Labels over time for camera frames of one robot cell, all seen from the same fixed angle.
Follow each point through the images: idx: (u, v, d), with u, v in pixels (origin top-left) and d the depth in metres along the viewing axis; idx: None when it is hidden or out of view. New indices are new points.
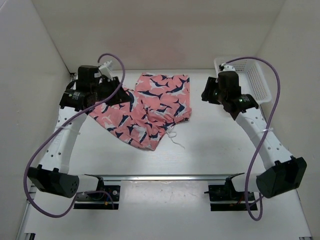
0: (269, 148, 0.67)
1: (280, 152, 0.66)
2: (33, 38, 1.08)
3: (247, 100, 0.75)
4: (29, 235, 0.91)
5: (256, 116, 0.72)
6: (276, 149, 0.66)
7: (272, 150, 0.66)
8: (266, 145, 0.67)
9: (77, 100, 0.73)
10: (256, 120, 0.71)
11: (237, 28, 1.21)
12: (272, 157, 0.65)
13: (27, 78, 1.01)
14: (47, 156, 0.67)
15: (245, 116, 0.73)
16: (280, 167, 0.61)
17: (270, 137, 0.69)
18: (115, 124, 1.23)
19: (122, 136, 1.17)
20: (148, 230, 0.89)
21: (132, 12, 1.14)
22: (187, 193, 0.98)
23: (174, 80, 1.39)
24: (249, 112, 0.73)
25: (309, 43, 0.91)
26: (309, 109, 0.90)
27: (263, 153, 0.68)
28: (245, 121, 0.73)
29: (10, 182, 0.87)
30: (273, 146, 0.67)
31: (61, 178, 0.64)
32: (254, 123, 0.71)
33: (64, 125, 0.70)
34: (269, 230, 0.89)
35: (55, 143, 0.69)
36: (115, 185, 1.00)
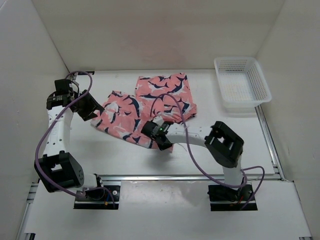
0: (195, 134, 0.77)
1: (204, 131, 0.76)
2: (33, 38, 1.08)
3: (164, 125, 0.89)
4: (29, 234, 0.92)
5: (176, 128, 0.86)
6: (200, 131, 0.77)
7: (198, 134, 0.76)
8: (192, 134, 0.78)
9: (62, 100, 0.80)
10: (178, 129, 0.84)
11: (237, 28, 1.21)
12: (201, 137, 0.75)
13: (26, 79, 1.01)
14: (50, 146, 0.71)
15: (169, 134, 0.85)
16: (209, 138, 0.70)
17: (190, 129, 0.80)
18: (129, 130, 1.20)
19: (141, 141, 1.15)
20: (149, 231, 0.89)
21: (133, 12, 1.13)
22: (187, 193, 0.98)
23: (172, 80, 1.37)
24: (170, 130, 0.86)
25: (310, 44, 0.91)
26: (310, 109, 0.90)
27: (198, 141, 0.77)
28: (174, 136, 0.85)
29: (10, 183, 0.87)
30: (196, 131, 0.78)
31: (70, 155, 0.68)
32: (178, 132, 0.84)
33: (57, 117, 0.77)
34: (268, 230, 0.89)
35: (54, 134, 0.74)
36: (115, 185, 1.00)
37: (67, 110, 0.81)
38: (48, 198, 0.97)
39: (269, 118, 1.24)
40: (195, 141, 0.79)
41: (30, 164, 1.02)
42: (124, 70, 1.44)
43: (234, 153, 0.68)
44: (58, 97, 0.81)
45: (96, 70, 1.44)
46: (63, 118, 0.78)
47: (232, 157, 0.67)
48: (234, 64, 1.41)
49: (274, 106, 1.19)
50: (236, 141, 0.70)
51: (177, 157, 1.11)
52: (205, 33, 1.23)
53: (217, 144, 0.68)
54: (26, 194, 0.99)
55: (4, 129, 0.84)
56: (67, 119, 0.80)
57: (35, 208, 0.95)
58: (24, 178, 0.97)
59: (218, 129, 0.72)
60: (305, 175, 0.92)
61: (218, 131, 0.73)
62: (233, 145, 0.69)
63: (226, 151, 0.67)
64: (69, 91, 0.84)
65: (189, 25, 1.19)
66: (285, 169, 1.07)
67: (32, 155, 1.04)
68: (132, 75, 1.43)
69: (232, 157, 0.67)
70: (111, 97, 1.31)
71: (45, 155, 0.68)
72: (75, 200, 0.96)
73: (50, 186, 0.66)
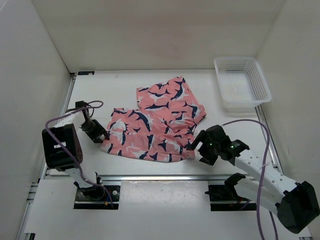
0: (273, 180, 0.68)
1: (286, 181, 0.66)
2: (33, 38, 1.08)
3: (237, 145, 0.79)
4: (29, 234, 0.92)
5: (251, 156, 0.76)
6: (280, 181, 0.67)
7: (277, 182, 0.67)
8: (269, 178, 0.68)
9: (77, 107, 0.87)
10: (252, 160, 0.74)
11: (237, 28, 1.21)
12: (280, 189, 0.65)
13: (26, 79, 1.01)
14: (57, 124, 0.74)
15: (241, 159, 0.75)
16: (290, 196, 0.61)
17: (268, 170, 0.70)
18: (144, 149, 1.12)
19: (159, 157, 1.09)
20: (148, 231, 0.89)
21: (133, 12, 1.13)
22: (187, 193, 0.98)
23: (171, 85, 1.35)
24: (243, 155, 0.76)
25: (309, 45, 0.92)
26: (310, 109, 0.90)
27: (270, 188, 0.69)
28: (243, 163, 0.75)
29: (11, 183, 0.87)
30: (276, 178, 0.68)
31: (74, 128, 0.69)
32: (251, 163, 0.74)
33: (71, 112, 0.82)
34: (269, 231, 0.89)
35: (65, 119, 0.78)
36: (115, 185, 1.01)
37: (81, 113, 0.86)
38: (48, 198, 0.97)
39: (269, 119, 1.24)
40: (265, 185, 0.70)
41: (30, 164, 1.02)
42: (124, 70, 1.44)
43: (305, 221, 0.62)
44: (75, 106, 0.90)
45: (96, 70, 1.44)
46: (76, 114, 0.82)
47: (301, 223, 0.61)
48: (234, 64, 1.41)
49: (274, 106, 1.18)
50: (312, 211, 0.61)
51: None
52: (205, 33, 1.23)
53: (296, 208, 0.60)
54: (26, 194, 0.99)
55: (4, 129, 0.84)
56: (79, 118, 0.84)
57: (35, 208, 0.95)
58: (24, 178, 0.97)
59: (302, 190, 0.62)
60: (305, 175, 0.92)
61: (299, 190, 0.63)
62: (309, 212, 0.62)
63: (300, 216, 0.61)
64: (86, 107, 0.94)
65: (188, 25, 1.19)
66: (285, 169, 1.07)
67: (33, 156, 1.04)
68: (132, 75, 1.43)
69: (301, 223, 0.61)
70: (115, 115, 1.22)
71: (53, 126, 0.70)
72: (75, 200, 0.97)
73: (51, 161, 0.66)
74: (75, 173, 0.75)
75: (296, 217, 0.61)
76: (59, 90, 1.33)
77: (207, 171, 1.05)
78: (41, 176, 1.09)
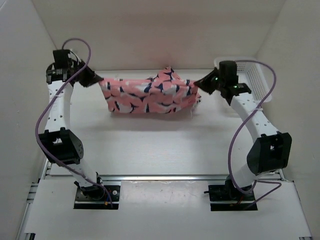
0: (257, 123, 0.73)
1: (269, 127, 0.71)
2: (33, 37, 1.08)
3: (241, 87, 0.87)
4: (29, 234, 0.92)
5: (247, 99, 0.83)
6: (264, 125, 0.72)
7: (260, 125, 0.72)
8: (254, 121, 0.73)
9: (61, 74, 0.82)
10: (247, 102, 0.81)
11: (237, 28, 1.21)
12: (259, 131, 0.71)
13: (27, 79, 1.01)
14: (51, 122, 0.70)
15: (238, 98, 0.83)
16: (264, 138, 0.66)
17: (259, 114, 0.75)
18: (147, 82, 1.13)
19: (165, 86, 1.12)
20: (149, 231, 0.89)
21: (133, 12, 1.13)
22: (187, 193, 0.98)
23: (161, 76, 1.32)
24: (241, 96, 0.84)
25: (309, 45, 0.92)
26: (310, 109, 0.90)
27: (253, 129, 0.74)
28: (238, 104, 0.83)
29: (10, 182, 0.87)
30: (261, 123, 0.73)
31: (71, 134, 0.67)
32: (245, 104, 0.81)
33: (57, 93, 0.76)
34: (269, 230, 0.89)
35: (54, 110, 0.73)
36: (115, 185, 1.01)
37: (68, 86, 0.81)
38: (48, 197, 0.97)
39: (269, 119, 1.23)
40: (250, 127, 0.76)
41: (30, 164, 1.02)
42: (124, 70, 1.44)
43: (267, 166, 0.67)
44: (58, 68, 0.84)
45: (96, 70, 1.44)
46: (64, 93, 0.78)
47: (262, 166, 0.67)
48: None
49: (274, 106, 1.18)
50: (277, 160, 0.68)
51: (177, 157, 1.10)
52: (205, 32, 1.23)
53: (264, 151, 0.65)
54: (26, 194, 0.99)
55: (4, 129, 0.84)
56: (67, 95, 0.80)
57: (35, 207, 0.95)
58: (24, 177, 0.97)
59: (280, 138, 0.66)
60: (305, 175, 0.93)
61: (277, 139, 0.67)
62: (274, 160, 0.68)
63: (263, 160, 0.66)
64: (68, 62, 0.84)
65: (189, 25, 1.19)
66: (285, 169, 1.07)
67: (32, 155, 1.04)
68: (132, 74, 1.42)
69: (262, 165, 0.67)
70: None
71: (46, 132, 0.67)
72: (75, 200, 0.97)
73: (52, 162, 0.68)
74: (76, 169, 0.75)
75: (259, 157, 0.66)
76: None
77: (207, 171, 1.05)
78: (41, 176, 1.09)
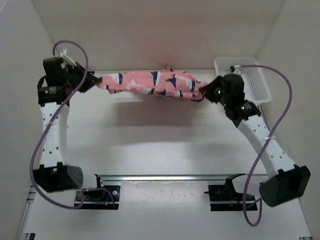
0: (272, 156, 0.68)
1: (285, 161, 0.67)
2: (33, 37, 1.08)
3: (249, 107, 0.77)
4: (29, 235, 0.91)
5: (258, 124, 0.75)
6: (280, 158, 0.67)
7: (275, 159, 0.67)
8: (269, 153, 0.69)
9: (55, 94, 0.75)
10: (259, 128, 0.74)
11: (237, 28, 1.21)
12: (275, 166, 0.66)
13: (27, 79, 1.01)
14: (46, 155, 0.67)
15: (248, 124, 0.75)
16: (282, 175, 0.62)
17: (272, 143, 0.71)
18: (149, 85, 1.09)
19: (168, 92, 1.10)
20: (149, 231, 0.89)
21: (133, 12, 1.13)
22: (187, 193, 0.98)
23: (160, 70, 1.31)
24: (251, 120, 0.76)
25: (309, 45, 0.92)
26: (310, 109, 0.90)
27: (267, 161, 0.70)
28: (248, 129, 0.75)
29: (10, 182, 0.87)
30: (276, 154, 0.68)
31: (70, 168, 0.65)
32: (257, 130, 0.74)
33: (51, 120, 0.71)
34: (269, 231, 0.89)
35: (49, 141, 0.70)
36: (115, 185, 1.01)
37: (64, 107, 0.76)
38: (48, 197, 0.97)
39: (269, 119, 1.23)
40: (264, 158, 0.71)
41: (30, 164, 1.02)
42: (124, 70, 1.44)
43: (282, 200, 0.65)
44: (49, 86, 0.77)
45: (96, 70, 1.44)
46: (59, 118, 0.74)
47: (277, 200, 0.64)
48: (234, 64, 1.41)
49: (274, 106, 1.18)
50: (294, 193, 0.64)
51: (177, 157, 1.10)
52: (205, 32, 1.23)
53: (283, 188, 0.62)
54: (26, 194, 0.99)
55: (4, 129, 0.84)
56: (63, 120, 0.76)
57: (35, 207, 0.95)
58: (24, 177, 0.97)
59: (298, 173, 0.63)
60: None
61: (292, 173, 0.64)
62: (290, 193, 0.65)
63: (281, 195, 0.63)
64: (61, 74, 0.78)
65: (188, 25, 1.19)
66: None
67: None
68: None
69: (278, 200, 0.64)
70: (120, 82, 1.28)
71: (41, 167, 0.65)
72: (75, 201, 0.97)
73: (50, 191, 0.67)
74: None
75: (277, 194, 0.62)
76: None
77: (207, 171, 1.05)
78: None
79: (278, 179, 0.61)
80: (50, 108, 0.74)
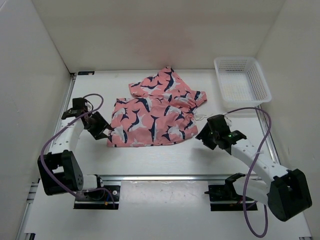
0: (265, 167, 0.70)
1: (277, 168, 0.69)
2: (34, 37, 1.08)
3: (236, 134, 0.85)
4: (29, 235, 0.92)
5: (246, 144, 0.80)
6: (272, 167, 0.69)
7: (269, 168, 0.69)
8: (261, 165, 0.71)
9: (75, 113, 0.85)
10: (248, 148, 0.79)
11: (237, 28, 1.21)
12: (270, 175, 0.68)
13: (27, 79, 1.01)
14: (56, 146, 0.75)
15: (237, 146, 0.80)
16: (279, 180, 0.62)
17: (261, 156, 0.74)
18: (148, 142, 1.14)
19: (166, 143, 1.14)
20: (149, 231, 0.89)
21: (133, 12, 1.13)
22: (187, 193, 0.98)
23: (160, 76, 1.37)
24: (239, 143, 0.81)
25: (309, 44, 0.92)
26: (310, 108, 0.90)
27: (262, 173, 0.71)
28: (238, 151, 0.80)
29: (10, 182, 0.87)
30: (268, 165, 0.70)
31: (72, 155, 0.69)
32: (246, 150, 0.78)
33: (68, 124, 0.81)
34: (268, 231, 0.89)
35: (62, 136, 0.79)
36: (115, 185, 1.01)
37: (79, 121, 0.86)
38: (48, 197, 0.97)
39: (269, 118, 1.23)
40: (257, 170, 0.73)
41: (30, 164, 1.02)
42: (124, 70, 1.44)
43: (293, 209, 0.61)
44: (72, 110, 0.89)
45: (96, 70, 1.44)
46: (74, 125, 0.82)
47: (288, 211, 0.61)
48: (234, 64, 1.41)
49: (274, 106, 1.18)
50: (301, 200, 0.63)
51: (177, 157, 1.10)
52: (205, 32, 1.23)
53: (285, 193, 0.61)
54: (26, 194, 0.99)
55: (4, 129, 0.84)
56: (77, 127, 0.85)
57: (35, 207, 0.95)
58: (24, 177, 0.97)
59: (293, 177, 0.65)
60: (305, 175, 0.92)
61: (290, 178, 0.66)
62: (297, 200, 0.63)
63: (287, 203, 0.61)
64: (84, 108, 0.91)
65: (188, 25, 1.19)
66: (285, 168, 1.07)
67: (33, 155, 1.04)
68: (132, 74, 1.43)
69: (289, 210, 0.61)
70: (117, 106, 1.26)
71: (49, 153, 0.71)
72: (75, 200, 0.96)
73: (49, 188, 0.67)
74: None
75: (283, 203, 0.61)
76: (59, 90, 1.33)
77: (208, 171, 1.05)
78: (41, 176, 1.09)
79: (277, 185, 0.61)
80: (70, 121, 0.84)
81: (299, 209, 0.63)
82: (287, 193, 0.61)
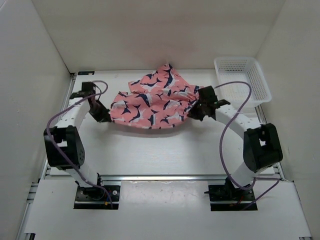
0: (241, 123, 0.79)
1: (251, 123, 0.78)
2: (34, 37, 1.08)
3: (220, 101, 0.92)
4: (29, 235, 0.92)
5: (228, 108, 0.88)
6: (247, 122, 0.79)
7: (244, 123, 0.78)
8: (238, 121, 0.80)
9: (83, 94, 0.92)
10: (229, 110, 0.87)
11: (237, 28, 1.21)
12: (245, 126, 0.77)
13: (27, 79, 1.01)
14: (62, 121, 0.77)
15: (220, 110, 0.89)
16: (252, 130, 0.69)
17: (240, 116, 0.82)
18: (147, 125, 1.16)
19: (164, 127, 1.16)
20: (148, 231, 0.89)
21: (133, 13, 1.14)
22: (187, 193, 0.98)
23: (160, 74, 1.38)
24: (223, 108, 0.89)
25: (308, 45, 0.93)
26: (310, 108, 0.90)
27: (238, 128, 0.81)
28: (221, 114, 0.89)
29: (11, 182, 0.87)
30: (244, 121, 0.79)
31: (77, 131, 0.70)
32: (227, 112, 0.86)
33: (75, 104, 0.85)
34: (269, 230, 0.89)
35: (68, 114, 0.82)
36: (115, 185, 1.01)
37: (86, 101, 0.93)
38: (48, 197, 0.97)
39: (269, 118, 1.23)
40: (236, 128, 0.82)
41: (30, 164, 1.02)
42: (124, 70, 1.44)
43: (264, 160, 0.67)
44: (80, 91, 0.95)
45: (96, 70, 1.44)
46: (73, 99, 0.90)
47: (259, 161, 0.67)
48: (234, 64, 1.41)
49: (274, 106, 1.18)
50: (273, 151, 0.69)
51: (177, 157, 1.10)
52: (205, 33, 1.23)
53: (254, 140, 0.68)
54: (26, 194, 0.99)
55: (4, 129, 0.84)
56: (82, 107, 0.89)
57: (35, 207, 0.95)
58: (24, 177, 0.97)
59: (266, 130, 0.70)
60: (305, 175, 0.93)
61: (264, 133, 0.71)
62: (269, 153, 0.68)
63: (257, 151, 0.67)
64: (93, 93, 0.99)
65: (188, 25, 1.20)
66: (285, 168, 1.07)
67: (33, 155, 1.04)
68: (132, 74, 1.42)
69: (259, 159, 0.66)
70: (118, 98, 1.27)
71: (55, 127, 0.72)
72: (75, 200, 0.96)
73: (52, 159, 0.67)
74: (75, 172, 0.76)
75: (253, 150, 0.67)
76: (59, 90, 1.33)
77: (207, 171, 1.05)
78: (41, 176, 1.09)
79: (248, 134, 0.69)
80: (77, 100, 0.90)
81: (270, 160, 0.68)
82: (257, 142, 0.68)
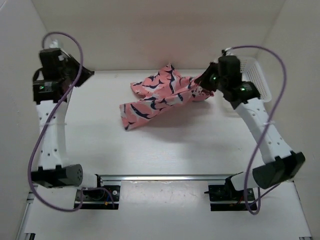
0: (270, 142, 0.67)
1: (281, 146, 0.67)
2: (34, 37, 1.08)
3: (249, 89, 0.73)
4: (29, 235, 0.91)
5: (257, 107, 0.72)
6: (277, 145, 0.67)
7: (272, 144, 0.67)
8: (267, 139, 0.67)
9: (52, 91, 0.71)
10: (258, 112, 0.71)
11: (237, 28, 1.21)
12: (273, 152, 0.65)
13: (27, 79, 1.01)
14: (45, 157, 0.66)
15: (248, 106, 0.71)
16: (280, 165, 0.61)
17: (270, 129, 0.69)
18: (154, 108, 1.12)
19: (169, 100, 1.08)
20: (149, 231, 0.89)
21: (133, 12, 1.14)
22: (187, 193, 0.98)
23: (162, 75, 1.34)
24: (251, 104, 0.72)
25: (308, 44, 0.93)
26: (310, 108, 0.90)
27: (263, 147, 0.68)
28: (247, 113, 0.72)
29: (10, 182, 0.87)
30: (274, 141, 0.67)
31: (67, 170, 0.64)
32: (256, 114, 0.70)
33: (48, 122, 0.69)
34: (269, 230, 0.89)
35: (47, 142, 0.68)
36: (115, 185, 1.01)
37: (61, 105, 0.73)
38: (48, 197, 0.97)
39: None
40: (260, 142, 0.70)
41: None
42: (124, 70, 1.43)
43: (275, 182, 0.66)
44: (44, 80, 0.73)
45: (96, 70, 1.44)
46: (40, 104, 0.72)
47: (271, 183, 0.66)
48: None
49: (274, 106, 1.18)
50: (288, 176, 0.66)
51: (177, 157, 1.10)
52: (205, 32, 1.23)
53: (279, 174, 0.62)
54: (26, 194, 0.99)
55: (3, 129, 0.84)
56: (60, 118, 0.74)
57: (35, 207, 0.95)
58: (24, 177, 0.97)
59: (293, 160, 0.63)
60: (305, 175, 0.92)
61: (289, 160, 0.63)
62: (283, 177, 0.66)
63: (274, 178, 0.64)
64: (59, 68, 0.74)
65: (188, 25, 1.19)
66: None
67: None
68: (132, 74, 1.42)
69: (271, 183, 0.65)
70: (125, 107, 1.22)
71: (40, 169, 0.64)
72: (75, 200, 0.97)
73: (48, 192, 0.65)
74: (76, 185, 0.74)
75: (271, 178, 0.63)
76: None
77: (207, 171, 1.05)
78: None
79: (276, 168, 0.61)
80: (46, 106, 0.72)
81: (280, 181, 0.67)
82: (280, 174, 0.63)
